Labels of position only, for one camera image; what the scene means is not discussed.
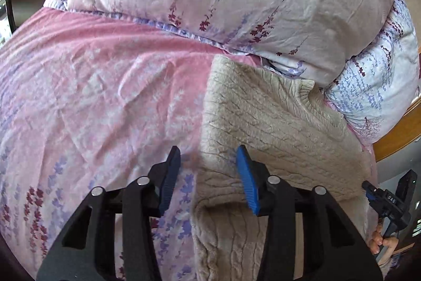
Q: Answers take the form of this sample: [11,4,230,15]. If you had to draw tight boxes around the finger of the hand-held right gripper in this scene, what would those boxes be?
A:
[361,180,384,203]

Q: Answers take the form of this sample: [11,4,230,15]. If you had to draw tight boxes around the wooden bed frame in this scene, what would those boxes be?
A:
[373,99,421,162]

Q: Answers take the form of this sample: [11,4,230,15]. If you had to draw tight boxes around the black curved frame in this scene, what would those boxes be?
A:
[4,0,18,35]

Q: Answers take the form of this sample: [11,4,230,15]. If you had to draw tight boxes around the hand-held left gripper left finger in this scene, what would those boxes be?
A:
[36,146,182,281]

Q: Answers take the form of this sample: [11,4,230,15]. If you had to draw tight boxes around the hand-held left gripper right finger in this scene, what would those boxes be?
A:
[235,145,384,281]

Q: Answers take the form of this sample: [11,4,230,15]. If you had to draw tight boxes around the beige cable knit sweater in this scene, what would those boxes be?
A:
[191,55,379,281]

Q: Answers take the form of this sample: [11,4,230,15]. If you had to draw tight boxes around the person's right hand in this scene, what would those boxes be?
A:
[368,222,400,256]

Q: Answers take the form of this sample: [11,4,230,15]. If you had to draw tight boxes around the pink floral bedsheet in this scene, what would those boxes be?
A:
[0,8,379,281]

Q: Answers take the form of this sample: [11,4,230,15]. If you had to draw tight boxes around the white blue-flowered pillow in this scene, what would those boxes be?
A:
[324,0,421,146]

